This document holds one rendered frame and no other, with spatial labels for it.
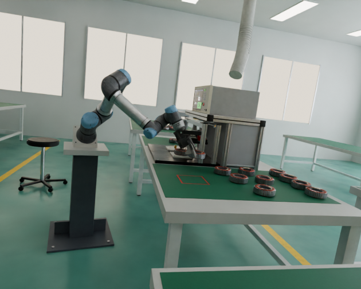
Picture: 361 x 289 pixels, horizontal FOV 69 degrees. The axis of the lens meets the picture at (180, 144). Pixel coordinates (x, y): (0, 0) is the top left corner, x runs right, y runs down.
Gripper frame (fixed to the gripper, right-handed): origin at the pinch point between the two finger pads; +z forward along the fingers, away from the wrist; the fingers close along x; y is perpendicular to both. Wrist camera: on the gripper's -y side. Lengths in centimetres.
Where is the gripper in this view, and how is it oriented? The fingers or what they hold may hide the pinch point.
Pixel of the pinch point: (197, 155)
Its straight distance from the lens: 169.0
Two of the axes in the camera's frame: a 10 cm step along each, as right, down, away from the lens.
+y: -8.9, 4.3, 1.7
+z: 4.5, 8.9, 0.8
